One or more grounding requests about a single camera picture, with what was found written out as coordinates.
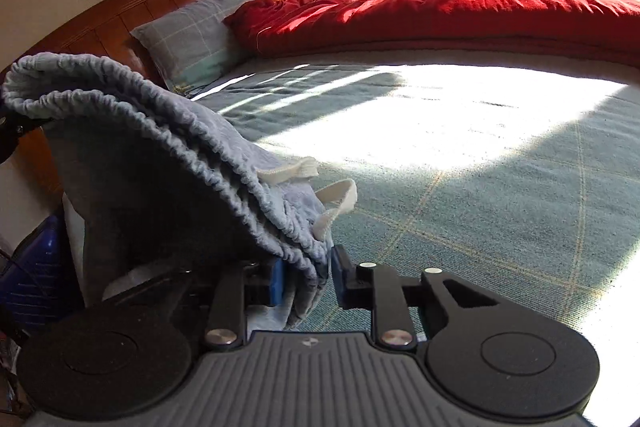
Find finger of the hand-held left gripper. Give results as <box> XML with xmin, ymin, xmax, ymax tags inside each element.
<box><xmin>0</xmin><ymin>113</ymin><xmax>51</xmax><ymax>165</ymax></box>

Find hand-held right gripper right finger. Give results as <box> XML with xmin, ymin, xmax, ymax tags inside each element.
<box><xmin>331</xmin><ymin>244</ymin><xmax>503</xmax><ymax>352</ymax></box>

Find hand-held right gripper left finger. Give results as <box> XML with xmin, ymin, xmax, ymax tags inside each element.
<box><xmin>107</xmin><ymin>257</ymin><xmax>287</xmax><ymax>350</ymax></box>

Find grey-blue drawstring shorts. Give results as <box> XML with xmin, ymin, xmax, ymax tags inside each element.
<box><xmin>0</xmin><ymin>52</ymin><xmax>358</xmax><ymax>333</ymax></box>

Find bed with green checked sheet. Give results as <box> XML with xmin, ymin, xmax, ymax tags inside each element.
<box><xmin>187</xmin><ymin>49</ymin><xmax>640</xmax><ymax>424</ymax></box>

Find blue plastic container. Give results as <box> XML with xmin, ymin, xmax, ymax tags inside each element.
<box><xmin>0</xmin><ymin>213</ymin><xmax>87</xmax><ymax>335</ymax></box>

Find wooden headboard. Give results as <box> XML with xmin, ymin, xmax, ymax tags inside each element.
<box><xmin>0</xmin><ymin>0</ymin><xmax>287</xmax><ymax>208</ymax></box>

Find grey checked pillow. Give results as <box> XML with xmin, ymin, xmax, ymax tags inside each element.
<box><xmin>130</xmin><ymin>0</ymin><xmax>267</xmax><ymax>96</ymax></box>

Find red duvet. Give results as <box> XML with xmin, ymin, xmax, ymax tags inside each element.
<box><xmin>222</xmin><ymin>0</ymin><xmax>640</xmax><ymax>68</ymax></box>

